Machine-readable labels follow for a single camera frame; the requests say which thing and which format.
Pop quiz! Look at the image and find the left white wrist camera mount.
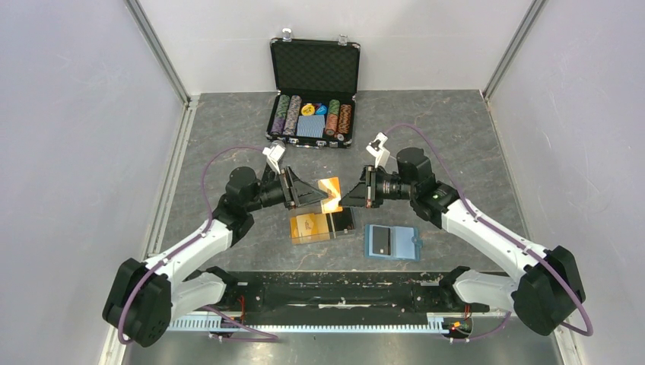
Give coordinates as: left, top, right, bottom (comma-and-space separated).
262, 145, 286, 175

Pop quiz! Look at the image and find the clear box with gold cards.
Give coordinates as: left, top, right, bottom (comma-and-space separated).
290, 208, 357, 245

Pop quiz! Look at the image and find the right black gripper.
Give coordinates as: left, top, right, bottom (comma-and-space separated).
339, 165, 416, 208

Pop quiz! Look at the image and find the black VIP credit card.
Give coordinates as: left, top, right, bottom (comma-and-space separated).
371, 226, 391, 256

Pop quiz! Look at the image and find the black poker chip case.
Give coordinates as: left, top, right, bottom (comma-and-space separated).
265, 28, 361, 149

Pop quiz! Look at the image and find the light blue card holder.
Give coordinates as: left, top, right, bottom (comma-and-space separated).
364, 224, 423, 262

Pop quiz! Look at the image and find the blue round chip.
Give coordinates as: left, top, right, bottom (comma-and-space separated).
315, 104, 328, 115

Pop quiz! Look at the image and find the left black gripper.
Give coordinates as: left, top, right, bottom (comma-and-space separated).
246, 165, 328, 213

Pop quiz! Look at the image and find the pink grey chip stack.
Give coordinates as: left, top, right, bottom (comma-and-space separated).
282, 95, 302, 135

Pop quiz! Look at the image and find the brown orange chip stack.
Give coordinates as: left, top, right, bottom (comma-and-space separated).
337, 104, 352, 135

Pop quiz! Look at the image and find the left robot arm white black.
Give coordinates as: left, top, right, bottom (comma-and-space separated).
102, 167, 328, 347

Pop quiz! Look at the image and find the black microphone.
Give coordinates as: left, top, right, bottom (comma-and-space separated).
270, 140, 285, 151

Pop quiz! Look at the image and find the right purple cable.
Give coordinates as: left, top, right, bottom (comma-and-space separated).
383, 123, 595, 344

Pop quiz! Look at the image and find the green orange chip stack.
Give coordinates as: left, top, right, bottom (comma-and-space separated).
325, 100, 341, 136

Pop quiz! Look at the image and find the green purple chip stack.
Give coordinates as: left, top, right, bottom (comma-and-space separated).
270, 95, 291, 135

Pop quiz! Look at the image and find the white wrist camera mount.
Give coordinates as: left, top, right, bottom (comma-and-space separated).
366, 132, 390, 168
262, 145, 286, 175

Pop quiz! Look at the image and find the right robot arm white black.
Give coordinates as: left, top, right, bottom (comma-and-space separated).
340, 148, 586, 335

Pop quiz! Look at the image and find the blue playing card deck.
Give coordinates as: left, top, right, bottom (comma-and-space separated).
296, 115, 326, 138

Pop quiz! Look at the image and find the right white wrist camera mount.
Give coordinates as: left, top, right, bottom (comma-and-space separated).
366, 132, 390, 168

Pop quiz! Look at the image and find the white slotted cable duct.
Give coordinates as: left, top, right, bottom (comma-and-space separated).
167, 312, 472, 335

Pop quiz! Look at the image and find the purple cable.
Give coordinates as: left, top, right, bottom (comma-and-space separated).
117, 146, 268, 346
383, 123, 595, 344

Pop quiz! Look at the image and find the gold VIP credit card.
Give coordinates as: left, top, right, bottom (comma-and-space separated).
317, 176, 343, 214

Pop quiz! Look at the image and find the yellow dealer chip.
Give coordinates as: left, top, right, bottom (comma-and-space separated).
301, 103, 316, 116

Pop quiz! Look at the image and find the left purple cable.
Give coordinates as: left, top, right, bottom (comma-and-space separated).
117, 146, 268, 346

